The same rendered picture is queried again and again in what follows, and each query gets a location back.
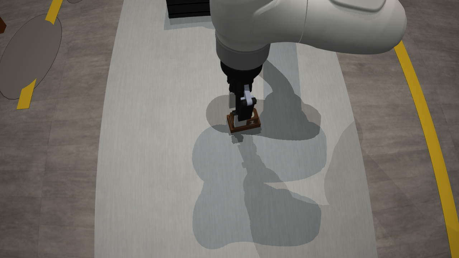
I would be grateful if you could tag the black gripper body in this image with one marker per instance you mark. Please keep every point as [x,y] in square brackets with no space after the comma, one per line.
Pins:
[243,77]

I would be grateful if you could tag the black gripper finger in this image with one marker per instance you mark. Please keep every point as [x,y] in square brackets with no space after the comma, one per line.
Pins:
[232,97]
[244,105]

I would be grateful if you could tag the brown wooden tray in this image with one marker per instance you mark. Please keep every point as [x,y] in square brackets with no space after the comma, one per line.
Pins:
[233,130]

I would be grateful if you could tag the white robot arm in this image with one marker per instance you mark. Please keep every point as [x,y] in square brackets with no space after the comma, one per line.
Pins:
[244,29]

